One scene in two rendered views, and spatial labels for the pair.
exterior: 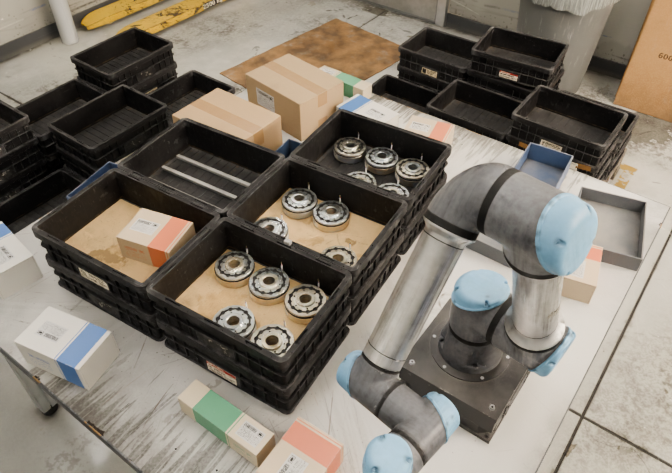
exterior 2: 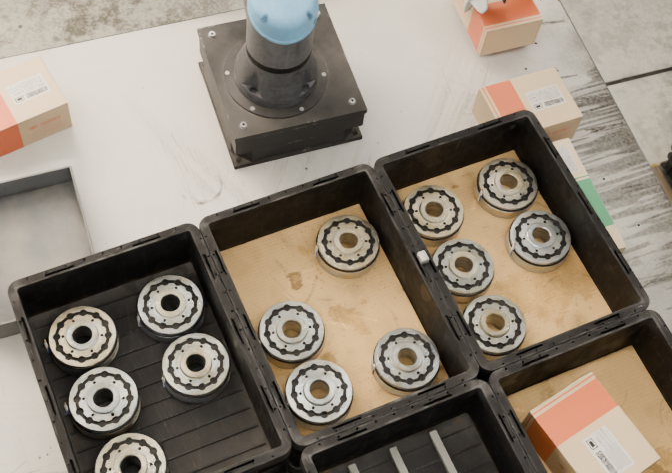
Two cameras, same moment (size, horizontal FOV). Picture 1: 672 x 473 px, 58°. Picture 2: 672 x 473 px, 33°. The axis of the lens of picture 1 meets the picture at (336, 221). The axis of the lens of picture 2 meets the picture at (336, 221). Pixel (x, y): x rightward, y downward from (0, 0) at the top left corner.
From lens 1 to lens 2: 1.99 m
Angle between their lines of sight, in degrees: 74
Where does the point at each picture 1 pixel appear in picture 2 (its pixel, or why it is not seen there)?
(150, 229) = (601, 438)
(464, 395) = (331, 40)
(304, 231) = (346, 343)
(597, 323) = (67, 57)
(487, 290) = not seen: outside the picture
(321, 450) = (504, 96)
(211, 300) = (545, 307)
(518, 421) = not seen: hidden behind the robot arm
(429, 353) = (324, 98)
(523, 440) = not seen: hidden behind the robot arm
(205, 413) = (601, 209)
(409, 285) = not seen: outside the picture
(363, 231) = (261, 286)
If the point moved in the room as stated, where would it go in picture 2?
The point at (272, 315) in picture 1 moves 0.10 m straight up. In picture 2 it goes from (478, 235) to (490, 205)
